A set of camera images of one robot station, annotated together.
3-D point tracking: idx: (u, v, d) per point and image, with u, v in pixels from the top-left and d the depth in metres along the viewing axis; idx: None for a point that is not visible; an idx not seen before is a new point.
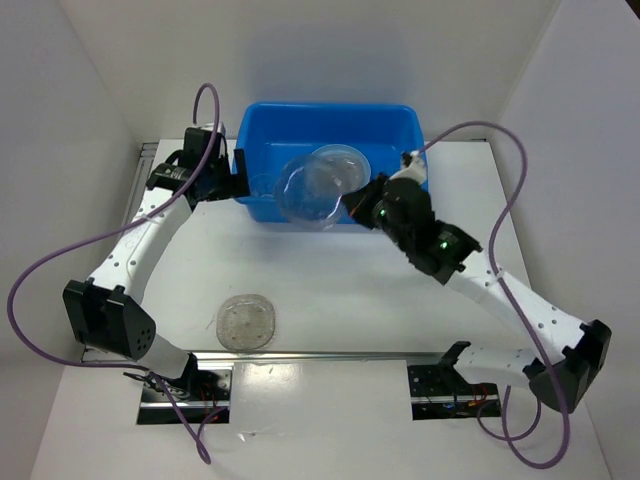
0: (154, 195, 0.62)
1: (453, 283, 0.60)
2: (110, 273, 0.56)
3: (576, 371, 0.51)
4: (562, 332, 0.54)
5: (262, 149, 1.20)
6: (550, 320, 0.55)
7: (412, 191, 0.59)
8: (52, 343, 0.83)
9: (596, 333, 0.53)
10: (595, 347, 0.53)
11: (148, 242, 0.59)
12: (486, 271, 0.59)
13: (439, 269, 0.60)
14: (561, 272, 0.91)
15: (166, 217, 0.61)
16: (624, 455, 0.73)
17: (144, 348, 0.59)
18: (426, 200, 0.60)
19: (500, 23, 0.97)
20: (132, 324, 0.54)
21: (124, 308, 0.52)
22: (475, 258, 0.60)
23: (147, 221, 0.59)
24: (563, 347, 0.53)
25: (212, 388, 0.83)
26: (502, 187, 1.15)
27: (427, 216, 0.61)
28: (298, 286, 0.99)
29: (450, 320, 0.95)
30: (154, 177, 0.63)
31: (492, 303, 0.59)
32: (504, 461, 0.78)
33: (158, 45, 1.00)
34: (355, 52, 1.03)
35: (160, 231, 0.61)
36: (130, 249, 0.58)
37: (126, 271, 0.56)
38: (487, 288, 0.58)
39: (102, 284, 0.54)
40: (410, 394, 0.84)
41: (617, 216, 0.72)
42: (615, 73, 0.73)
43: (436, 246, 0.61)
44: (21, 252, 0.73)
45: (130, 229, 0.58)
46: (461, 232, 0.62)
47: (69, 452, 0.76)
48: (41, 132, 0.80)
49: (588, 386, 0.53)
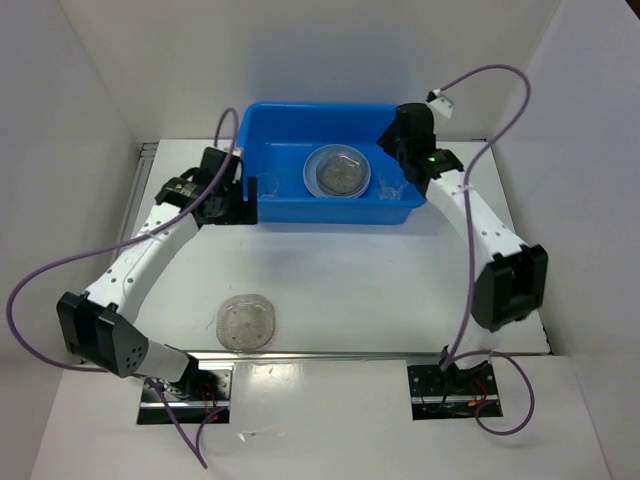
0: (160, 210, 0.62)
1: (432, 195, 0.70)
2: (106, 289, 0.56)
3: (496, 269, 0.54)
4: (499, 241, 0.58)
5: (262, 150, 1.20)
6: (494, 232, 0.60)
7: (418, 109, 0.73)
8: (52, 343, 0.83)
9: (532, 252, 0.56)
10: (528, 264, 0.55)
11: (148, 258, 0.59)
12: (456, 186, 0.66)
13: (421, 179, 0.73)
14: (560, 273, 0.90)
15: (170, 234, 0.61)
16: (624, 456, 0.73)
17: (133, 365, 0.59)
18: (427, 123, 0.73)
19: (501, 22, 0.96)
20: (122, 343, 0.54)
21: (114, 327, 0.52)
22: (453, 176, 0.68)
23: (150, 238, 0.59)
24: (495, 252, 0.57)
25: (212, 389, 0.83)
26: (503, 187, 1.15)
27: (425, 136, 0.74)
28: (298, 286, 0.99)
29: (450, 320, 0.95)
30: (164, 193, 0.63)
31: (455, 215, 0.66)
32: (504, 463, 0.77)
33: (158, 45, 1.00)
34: (355, 53, 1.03)
35: (162, 248, 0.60)
36: (129, 265, 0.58)
37: (122, 288, 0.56)
38: (451, 196, 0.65)
39: (96, 298, 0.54)
40: (410, 394, 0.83)
41: (618, 217, 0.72)
42: (616, 73, 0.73)
43: (426, 160, 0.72)
44: (20, 253, 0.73)
45: (132, 244, 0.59)
46: (451, 154, 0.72)
47: (69, 452, 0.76)
48: (41, 132, 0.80)
49: (511, 296, 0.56)
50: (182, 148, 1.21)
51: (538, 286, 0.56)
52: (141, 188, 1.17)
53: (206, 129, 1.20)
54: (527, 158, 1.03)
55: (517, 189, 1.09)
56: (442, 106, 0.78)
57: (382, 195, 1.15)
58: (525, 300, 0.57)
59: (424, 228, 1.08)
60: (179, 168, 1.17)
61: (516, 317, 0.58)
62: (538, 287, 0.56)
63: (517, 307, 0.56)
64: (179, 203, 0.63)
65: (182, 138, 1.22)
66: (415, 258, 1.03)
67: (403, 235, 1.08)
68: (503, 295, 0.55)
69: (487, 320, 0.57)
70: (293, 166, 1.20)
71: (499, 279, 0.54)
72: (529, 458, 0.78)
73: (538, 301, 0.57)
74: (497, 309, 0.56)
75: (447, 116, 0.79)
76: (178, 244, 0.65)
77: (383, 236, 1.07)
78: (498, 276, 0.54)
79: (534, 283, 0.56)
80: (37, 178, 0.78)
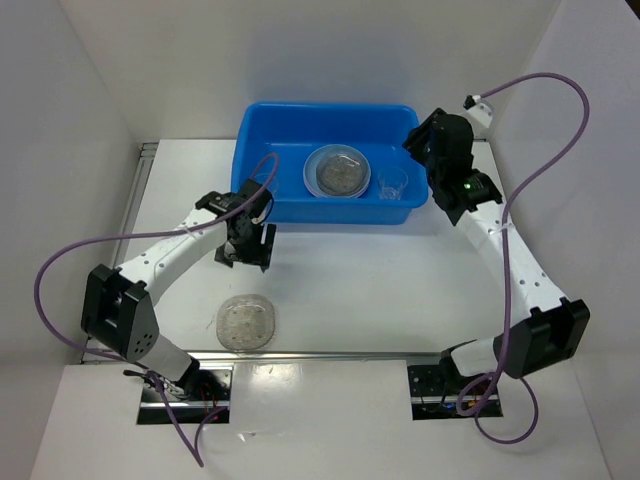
0: (198, 212, 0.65)
1: (462, 223, 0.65)
2: (138, 268, 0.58)
3: (534, 327, 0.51)
4: (539, 294, 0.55)
5: (262, 149, 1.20)
6: (533, 282, 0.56)
7: (458, 126, 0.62)
8: (52, 343, 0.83)
9: (574, 309, 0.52)
10: (568, 321, 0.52)
11: (181, 250, 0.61)
12: (493, 220, 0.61)
13: (454, 206, 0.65)
14: (560, 273, 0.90)
15: (203, 235, 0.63)
16: (625, 456, 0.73)
17: (139, 352, 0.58)
18: (467, 143, 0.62)
19: (501, 22, 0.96)
20: (137, 324, 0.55)
21: (139, 303, 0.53)
22: (491, 207, 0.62)
23: (186, 234, 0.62)
24: (534, 306, 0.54)
25: (212, 388, 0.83)
26: (503, 187, 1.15)
27: (463, 157, 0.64)
28: (299, 286, 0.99)
29: (450, 320, 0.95)
30: (203, 200, 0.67)
31: (487, 251, 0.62)
32: (504, 463, 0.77)
33: (158, 46, 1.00)
34: (355, 53, 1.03)
35: (193, 246, 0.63)
36: (162, 252, 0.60)
37: (153, 271, 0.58)
38: (488, 233, 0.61)
39: (128, 274, 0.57)
40: (410, 394, 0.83)
41: (617, 217, 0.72)
42: (616, 73, 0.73)
43: (461, 186, 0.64)
44: (19, 253, 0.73)
45: (168, 235, 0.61)
46: (489, 180, 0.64)
47: (70, 451, 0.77)
48: (40, 132, 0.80)
49: (544, 350, 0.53)
50: (182, 148, 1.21)
51: (573, 341, 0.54)
52: (141, 188, 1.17)
53: (207, 129, 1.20)
54: (527, 158, 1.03)
55: (517, 189, 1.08)
56: (480, 115, 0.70)
57: (382, 195, 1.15)
58: (556, 353, 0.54)
59: (424, 228, 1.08)
60: (179, 168, 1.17)
61: (544, 368, 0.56)
62: (574, 342, 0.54)
63: (547, 359, 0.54)
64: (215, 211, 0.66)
65: (182, 138, 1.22)
66: (416, 258, 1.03)
67: (403, 235, 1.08)
68: (538, 350, 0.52)
69: (516, 370, 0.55)
70: (293, 166, 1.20)
71: (536, 338, 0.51)
72: (529, 459, 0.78)
73: (570, 353, 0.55)
74: (527, 363, 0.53)
75: (487, 123, 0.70)
76: (206, 247, 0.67)
77: (383, 236, 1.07)
78: (536, 334, 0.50)
79: (570, 338, 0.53)
80: (37, 179, 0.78)
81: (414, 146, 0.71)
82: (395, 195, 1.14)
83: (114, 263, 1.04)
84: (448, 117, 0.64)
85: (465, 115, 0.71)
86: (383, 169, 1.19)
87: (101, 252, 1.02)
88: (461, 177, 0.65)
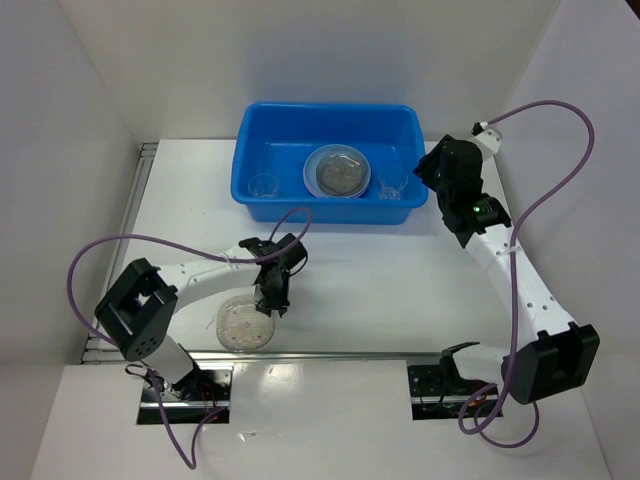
0: (239, 249, 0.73)
1: (471, 246, 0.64)
2: (175, 273, 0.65)
3: (541, 351, 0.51)
4: (547, 318, 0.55)
5: (262, 150, 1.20)
6: (541, 305, 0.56)
7: (467, 151, 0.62)
8: (52, 343, 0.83)
9: (583, 335, 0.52)
10: (577, 346, 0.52)
11: (216, 273, 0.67)
12: (502, 243, 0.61)
13: (463, 228, 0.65)
14: (559, 273, 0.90)
15: (237, 268, 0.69)
16: (623, 455, 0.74)
17: (139, 353, 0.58)
18: (476, 168, 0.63)
19: (501, 22, 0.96)
20: (152, 326, 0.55)
21: (163, 307, 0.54)
22: (499, 230, 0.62)
23: (224, 260, 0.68)
24: (541, 330, 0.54)
25: (212, 388, 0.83)
26: (502, 187, 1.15)
27: (472, 181, 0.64)
28: (299, 287, 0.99)
29: (450, 320, 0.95)
30: (250, 241, 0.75)
31: (496, 274, 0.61)
32: (504, 463, 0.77)
33: (158, 45, 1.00)
34: (355, 54, 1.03)
35: (227, 273, 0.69)
36: (200, 268, 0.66)
37: (186, 280, 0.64)
38: (495, 256, 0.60)
39: (165, 275, 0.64)
40: (410, 394, 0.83)
41: (618, 217, 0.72)
42: (616, 73, 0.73)
43: (470, 209, 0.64)
44: (19, 252, 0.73)
45: (210, 256, 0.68)
46: (498, 203, 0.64)
47: (69, 451, 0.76)
48: (41, 132, 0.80)
49: (552, 375, 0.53)
50: (182, 148, 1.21)
51: (582, 367, 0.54)
52: (141, 187, 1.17)
53: (207, 129, 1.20)
54: (527, 158, 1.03)
55: (518, 189, 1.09)
56: (488, 139, 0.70)
57: (382, 195, 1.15)
58: (564, 377, 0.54)
59: (424, 228, 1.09)
60: (179, 168, 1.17)
61: (552, 393, 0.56)
62: (582, 368, 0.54)
63: (554, 383, 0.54)
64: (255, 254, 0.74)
65: (183, 138, 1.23)
66: (415, 258, 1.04)
67: (402, 234, 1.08)
68: (545, 375, 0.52)
69: (523, 395, 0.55)
70: (293, 166, 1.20)
71: (543, 362, 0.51)
72: (529, 458, 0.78)
73: (579, 378, 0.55)
74: (535, 388, 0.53)
75: (494, 149, 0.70)
76: (234, 281, 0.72)
77: (383, 236, 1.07)
78: (542, 358, 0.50)
79: (579, 363, 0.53)
80: (37, 178, 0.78)
81: (424, 170, 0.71)
82: (395, 195, 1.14)
83: (114, 262, 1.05)
84: (457, 142, 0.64)
85: (472, 140, 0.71)
86: (383, 169, 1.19)
87: (102, 252, 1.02)
88: (470, 200, 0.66)
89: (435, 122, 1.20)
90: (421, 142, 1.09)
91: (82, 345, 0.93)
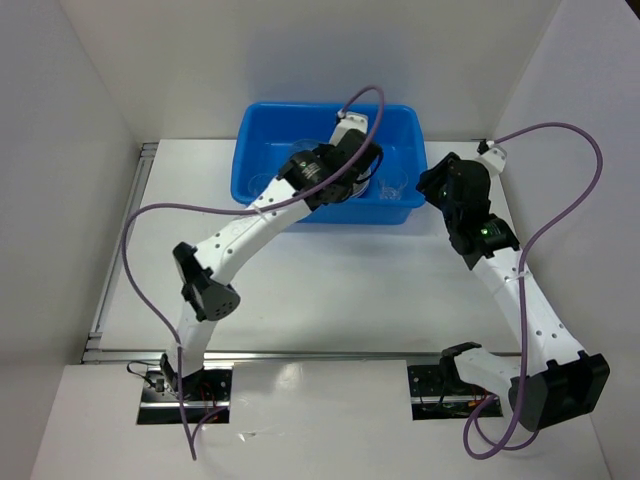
0: (277, 185, 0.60)
1: (479, 268, 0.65)
2: (209, 251, 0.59)
3: (551, 379, 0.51)
4: (555, 346, 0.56)
5: (262, 150, 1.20)
6: (550, 333, 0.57)
7: (473, 173, 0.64)
8: (53, 343, 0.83)
9: (593, 364, 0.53)
10: (586, 376, 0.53)
11: (251, 233, 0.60)
12: (511, 267, 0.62)
13: (471, 251, 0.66)
14: (558, 272, 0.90)
15: (278, 215, 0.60)
16: (624, 455, 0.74)
17: (223, 312, 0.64)
18: (483, 189, 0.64)
19: (501, 22, 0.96)
20: (209, 302, 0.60)
21: (208, 286, 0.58)
22: (507, 254, 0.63)
23: (257, 215, 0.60)
24: (550, 359, 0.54)
25: (212, 389, 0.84)
26: (503, 187, 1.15)
27: (479, 203, 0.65)
28: (300, 285, 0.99)
29: (450, 320, 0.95)
30: (287, 167, 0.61)
31: (504, 299, 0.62)
32: (503, 463, 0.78)
33: (159, 45, 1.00)
34: (357, 54, 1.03)
35: (268, 227, 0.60)
36: (234, 235, 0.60)
37: (221, 257, 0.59)
38: (504, 280, 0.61)
39: (200, 257, 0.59)
40: (410, 393, 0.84)
41: (619, 216, 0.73)
42: (616, 73, 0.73)
43: (478, 232, 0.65)
44: (19, 251, 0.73)
45: (241, 216, 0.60)
46: (506, 225, 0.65)
47: (70, 450, 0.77)
48: (41, 131, 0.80)
49: (561, 403, 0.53)
50: (182, 148, 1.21)
51: (591, 396, 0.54)
52: (141, 187, 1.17)
53: (207, 130, 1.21)
54: (527, 157, 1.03)
55: (518, 189, 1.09)
56: (494, 160, 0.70)
57: (382, 195, 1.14)
58: (573, 404, 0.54)
59: (424, 228, 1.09)
60: (179, 168, 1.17)
61: (561, 421, 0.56)
62: (591, 397, 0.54)
63: (563, 411, 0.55)
64: (298, 183, 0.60)
65: (183, 138, 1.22)
66: (415, 258, 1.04)
67: (403, 235, 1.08)
68: (554, 404, 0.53)
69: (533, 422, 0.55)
70: None
71: (553, 391, 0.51)
72: (529, 458, 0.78)
73: (588, 405, 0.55)
74: (545, 415, 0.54)
75: (500, 169, 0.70)
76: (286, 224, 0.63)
77: (384, 236, 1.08)
78: (552, 389, 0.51)
79: (587, 393, 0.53)
80: (38, 178, 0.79)
81: (428, 188, 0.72)
82: (396, 195, 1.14)
83: (115, 261, 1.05)
84: (464, 163, 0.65)
85: (479, 159, 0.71)
86: (384, 169, 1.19)
87: (101, 251, 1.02)
88: (477, 221, 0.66)
89: (436, 122, 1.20)
90: (421, 143, 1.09)
91: (82, 345, 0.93)
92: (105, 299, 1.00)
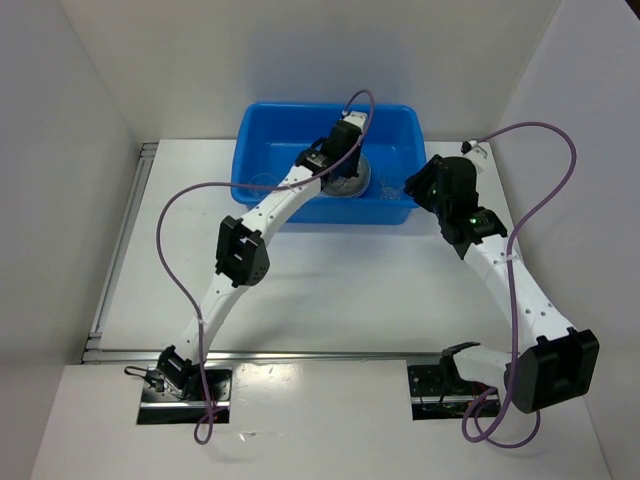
0: (297, 170, 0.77)
1: (469, 256, 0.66)
2: (254, 219, 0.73)
3: (540, 354, 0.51)
4: (544, 323, 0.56)
5: (262, 149, 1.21)
6: (539, 310, 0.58)
7: (460, 166, 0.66)
8: (53, 344, 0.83)
9: (583, 340, 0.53)
10: (577, 353, 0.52)
11: (286, 204, 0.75)
12: (498, 252, 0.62)
13: (462, 241, 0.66)
14: (558, 272, 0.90)
15: (302, 191, 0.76)
16: (624, 455, 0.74)
17: (257, 278, 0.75)
18: (471, 182, 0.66)
19: (501, 22, 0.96)
20: (256, 261, 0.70)
21: (256, 247, 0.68)
22: (495, 240, 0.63)
23: (289, 190, 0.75)
24: (540, 335, 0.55)
25: (212, 389, 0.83)
26: (503, 187, 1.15)
27: (468, 196, 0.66)
28: (299, 285, 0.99)
29: (450, 320, 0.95)
30: (301, 158, 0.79)
31: (493, 281, 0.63)
32: (502, 462, 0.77)
33: (159, 45, 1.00)
34: (356, 54, 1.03)
35: (296, 199, 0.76)
36: (272, 205, 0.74)
37: (265, 221, 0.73)
38: (492, 264, 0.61)
39: (248, 224, 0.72)
40: (410, 393, 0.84)
41: (618, 216, 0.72)
42: (617, 72, 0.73)
43: (466, 220, 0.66)
44: (18, 253, 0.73)
45: (276, 191, 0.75)
46: (494, 215, 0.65)
47: (70, 450, 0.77)
48: (41, 132, 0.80)
49: (554, 380, 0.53)
50: (182, 148, 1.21)
51: (584, 374, 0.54)
52: (141, 187, 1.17)
53: (207, 129, 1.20)
54: (527, 157, 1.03)
55: (518, 188, 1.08)
56: (477, 158, 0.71)
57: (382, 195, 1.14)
58: (567, 383, 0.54)
59: (423, 228, 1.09)
60: (179, 168, 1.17)
61: (557, 402, 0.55)
62: (585, 374, 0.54)
63: (558, 392, 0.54)
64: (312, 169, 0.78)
65: (182, 138, 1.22)
66: (415, 258, 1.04)
67: (403, 234, 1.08)
68: (547, 381, 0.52)
69: (527, 402, 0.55)
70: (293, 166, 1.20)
71: (544, 365, 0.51)
72: (529, 458, 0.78)
73: (581, 384, 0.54)
74: (538, 393, 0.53)
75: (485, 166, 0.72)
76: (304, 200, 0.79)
77: (384, 236, 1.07)
78: (543, 363, 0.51)
79: (580, 370, 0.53)
80: (37, 177, 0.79)
81: (416, 190, 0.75)
82: (395, 195, 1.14)
83: (115, 260, 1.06)
84: (450, 161, 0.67)
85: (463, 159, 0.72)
86: (384, 169, 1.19)
87: (101, 250, 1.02)
88: (467, 213, 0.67)
89: (435, 122, 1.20)
90: (422, 141, 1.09)
91: (81, 346, 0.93)
92: (105, 299, 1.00)
